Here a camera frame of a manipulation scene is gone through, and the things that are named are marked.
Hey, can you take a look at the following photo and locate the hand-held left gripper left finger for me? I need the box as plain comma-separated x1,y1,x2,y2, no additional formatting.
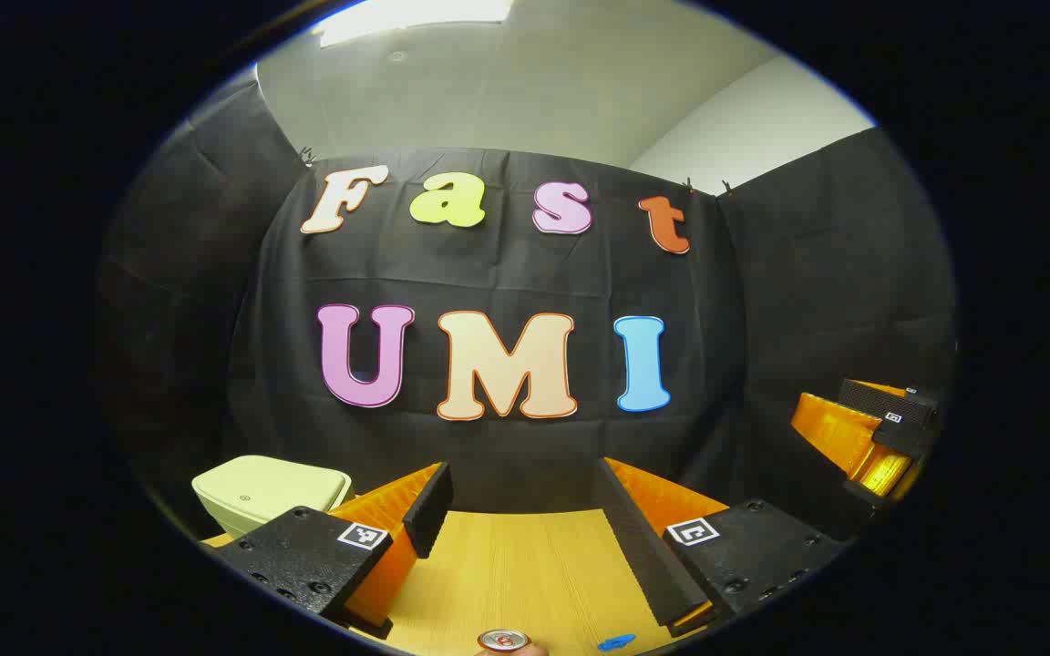
213,461,454,641

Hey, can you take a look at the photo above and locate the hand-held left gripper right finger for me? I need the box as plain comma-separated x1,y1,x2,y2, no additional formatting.
598,456,847,639

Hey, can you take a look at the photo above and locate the red pop can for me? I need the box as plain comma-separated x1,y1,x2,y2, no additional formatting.
477,629,546,656

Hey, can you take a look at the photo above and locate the light green desktop garbage bin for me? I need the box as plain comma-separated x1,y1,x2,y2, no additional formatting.
191,455,355,540

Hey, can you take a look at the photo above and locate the wooden desktop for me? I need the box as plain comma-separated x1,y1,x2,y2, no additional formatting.
201,508,717,656

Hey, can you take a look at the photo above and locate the black backdrop cloth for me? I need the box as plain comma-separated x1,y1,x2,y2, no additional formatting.
97,77,959,548

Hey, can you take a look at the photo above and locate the ceiling light panel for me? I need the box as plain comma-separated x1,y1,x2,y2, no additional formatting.
315,0,515,48

